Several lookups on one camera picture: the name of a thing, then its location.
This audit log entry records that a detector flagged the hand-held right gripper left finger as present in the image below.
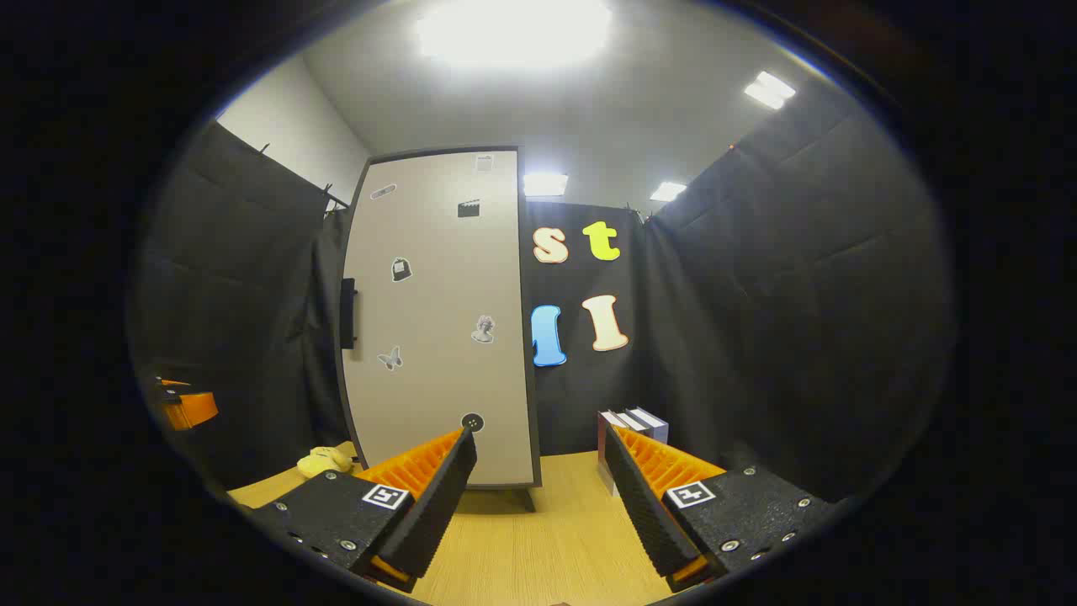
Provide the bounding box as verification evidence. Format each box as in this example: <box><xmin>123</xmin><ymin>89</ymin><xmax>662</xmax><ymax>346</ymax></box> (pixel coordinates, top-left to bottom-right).
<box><xmin>252</xmin><ymin>425</ymin><xmax>479</xmax><ymax>594</ymax></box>

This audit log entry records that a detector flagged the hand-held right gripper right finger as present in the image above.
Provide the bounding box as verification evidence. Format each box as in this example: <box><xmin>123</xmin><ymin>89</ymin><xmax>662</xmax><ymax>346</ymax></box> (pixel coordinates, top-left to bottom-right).
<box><xmin>602</xmin><ymin>423</ymin><xmax>834</xmax><ymax>594</ymax></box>

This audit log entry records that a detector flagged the black cabinet door handle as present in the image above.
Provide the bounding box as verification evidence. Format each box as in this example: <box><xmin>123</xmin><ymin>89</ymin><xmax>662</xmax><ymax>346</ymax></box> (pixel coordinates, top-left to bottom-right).
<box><xmin>339</xmin><ymin>278</ymin><xmax>361</xmax><ymax>350</ymax></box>

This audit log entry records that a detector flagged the light grey cabinet door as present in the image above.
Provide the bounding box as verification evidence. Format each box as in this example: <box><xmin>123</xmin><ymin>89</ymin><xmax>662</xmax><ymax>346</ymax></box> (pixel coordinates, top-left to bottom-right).
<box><xmin>341</xmin><ymin>150</ymin><xmax>536</xmax><ymax>487</ymax></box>

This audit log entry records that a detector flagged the pale plush toy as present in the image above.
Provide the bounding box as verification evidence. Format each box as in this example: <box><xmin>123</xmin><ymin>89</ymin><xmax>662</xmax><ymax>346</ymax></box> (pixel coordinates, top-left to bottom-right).
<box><xmin>296</xmin><ymin>446</ymin><xmax>354</xmax><ymax>479</ymax></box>

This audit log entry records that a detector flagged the black backdrop cloth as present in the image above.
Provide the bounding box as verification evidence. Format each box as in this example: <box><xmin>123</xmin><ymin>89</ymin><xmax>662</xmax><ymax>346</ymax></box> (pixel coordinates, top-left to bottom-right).
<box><xmin>130</xmin><ymin>76</ymin><xmax>956</xmax><ymax>506</ymax></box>

